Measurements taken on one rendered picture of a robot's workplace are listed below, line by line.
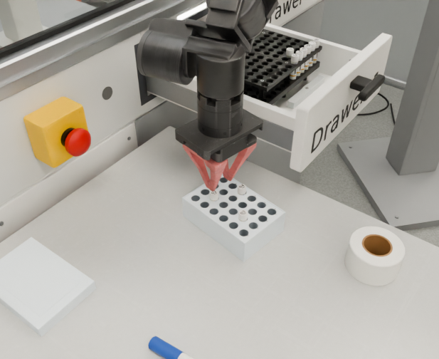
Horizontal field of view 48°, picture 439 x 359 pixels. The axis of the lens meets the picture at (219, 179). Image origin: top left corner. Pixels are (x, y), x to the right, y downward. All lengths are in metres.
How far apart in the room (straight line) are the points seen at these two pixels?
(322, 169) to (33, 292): 1.56
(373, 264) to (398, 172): 1.40
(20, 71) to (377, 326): 0.55
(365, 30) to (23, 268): 2.24
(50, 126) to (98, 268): 0.20
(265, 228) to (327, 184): 1.33
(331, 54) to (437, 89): 0.97
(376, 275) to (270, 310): 0.14
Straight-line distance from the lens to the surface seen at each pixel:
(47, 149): 0.71
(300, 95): 0.85
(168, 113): 0.95
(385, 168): 2.06
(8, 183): 0.75
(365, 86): 0.77
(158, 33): 0.62
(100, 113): 0.82
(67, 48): 0.74
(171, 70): 0.60
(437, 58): 1.79
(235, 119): 0.61
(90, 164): 0.84
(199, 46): 0.59
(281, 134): 0.73
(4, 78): 0.69
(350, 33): 2.71
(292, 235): 0.72
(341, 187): 1.99
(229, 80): 0.57
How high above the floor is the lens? 1.28
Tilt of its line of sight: 41 degrees down
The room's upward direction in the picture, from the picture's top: straight up
